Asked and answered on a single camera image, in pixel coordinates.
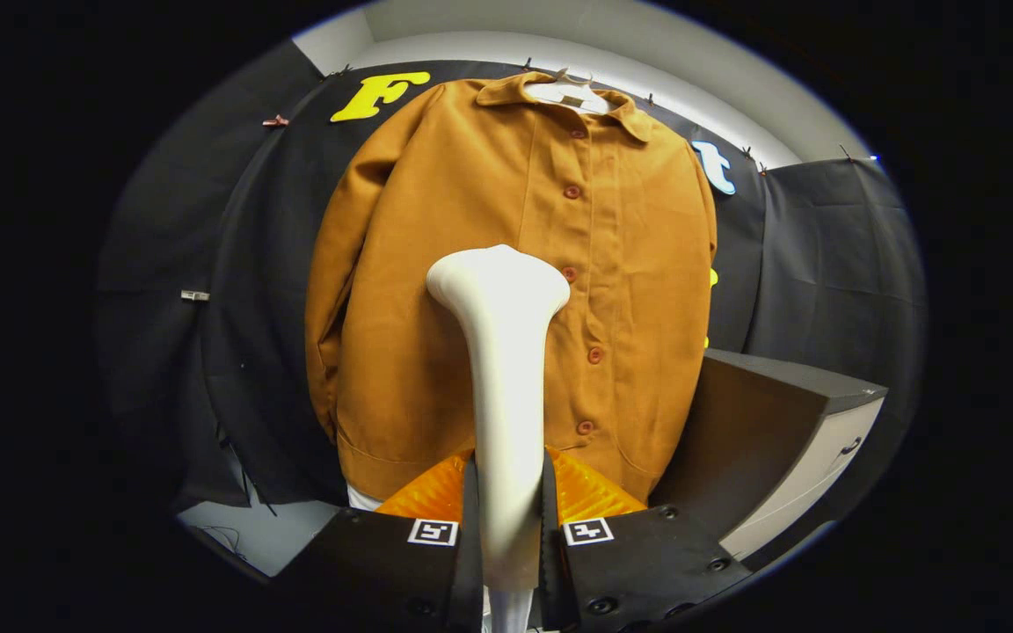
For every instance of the grey cabinet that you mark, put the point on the grey cabinet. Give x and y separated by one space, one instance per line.
735 440

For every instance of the orange button-up shirt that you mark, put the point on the orange button-up shirt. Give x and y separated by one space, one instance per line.
436 308

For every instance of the row of black clips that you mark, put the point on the row of black clips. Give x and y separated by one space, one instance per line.
527 63

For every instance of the white mannequin torso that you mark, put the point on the white mannequin torso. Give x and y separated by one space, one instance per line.
572 95

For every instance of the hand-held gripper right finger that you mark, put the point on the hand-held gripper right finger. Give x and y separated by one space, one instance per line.
550 545

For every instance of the small white clip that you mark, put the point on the small white clip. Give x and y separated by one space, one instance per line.
194 295

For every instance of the small pink clip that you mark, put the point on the small pink clip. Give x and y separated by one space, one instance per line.
275 121

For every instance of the white garment steamer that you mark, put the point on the white garment steamer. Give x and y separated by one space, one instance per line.
506 369

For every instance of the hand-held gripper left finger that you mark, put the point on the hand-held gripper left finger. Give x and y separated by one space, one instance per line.
471 545

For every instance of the black backdrop cloth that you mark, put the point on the black backdrop cloth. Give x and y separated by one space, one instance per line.
823 264

